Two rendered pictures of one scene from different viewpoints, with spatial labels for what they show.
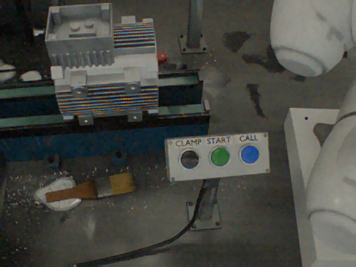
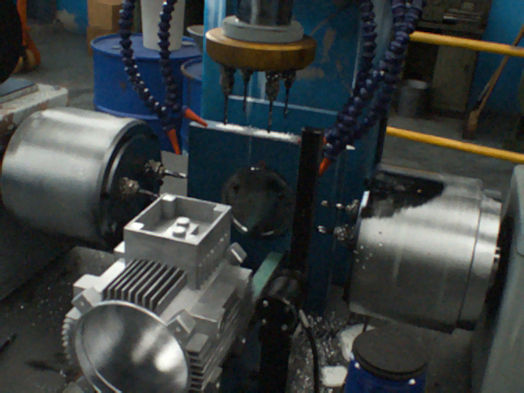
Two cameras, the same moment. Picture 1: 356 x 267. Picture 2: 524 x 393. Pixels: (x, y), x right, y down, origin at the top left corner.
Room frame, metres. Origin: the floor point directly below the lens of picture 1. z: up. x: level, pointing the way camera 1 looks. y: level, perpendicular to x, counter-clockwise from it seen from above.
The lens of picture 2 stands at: (1.01, -0.46, 1.52)
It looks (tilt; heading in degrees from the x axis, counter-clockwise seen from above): 24 degrees down; 114
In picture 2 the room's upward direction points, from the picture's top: 5 degrees clockwise
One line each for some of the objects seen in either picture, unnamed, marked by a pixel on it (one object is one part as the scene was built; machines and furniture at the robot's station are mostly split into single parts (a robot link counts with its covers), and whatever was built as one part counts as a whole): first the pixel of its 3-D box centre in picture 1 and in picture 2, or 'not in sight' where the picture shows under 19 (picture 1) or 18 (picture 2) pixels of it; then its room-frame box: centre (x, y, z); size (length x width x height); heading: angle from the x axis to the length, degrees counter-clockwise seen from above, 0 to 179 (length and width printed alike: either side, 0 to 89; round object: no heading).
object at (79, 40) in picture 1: (82, 36); (179, 240); (0.60, 0.18, 1.11); 0.12 x 0.11 x 0.07; 99
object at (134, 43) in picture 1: (107, 69); (165, 315); (0.61, 0.15, 1.01); 0.20 x 0.19 x 0.19; 99
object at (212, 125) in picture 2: not in sight; (266, 210); (0.54, 0.60, 0.97); 0.30 x 0.11 x 0.34; 8
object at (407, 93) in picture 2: not in sight; (412, 99); (-0.12, 4.96, 0.14); 0.30 x 0.30 x 0.27
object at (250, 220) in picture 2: not in sight; (257, 203); (0.55, 0.54, 1.01); 0.15 x 0.02 x 0.15; 8
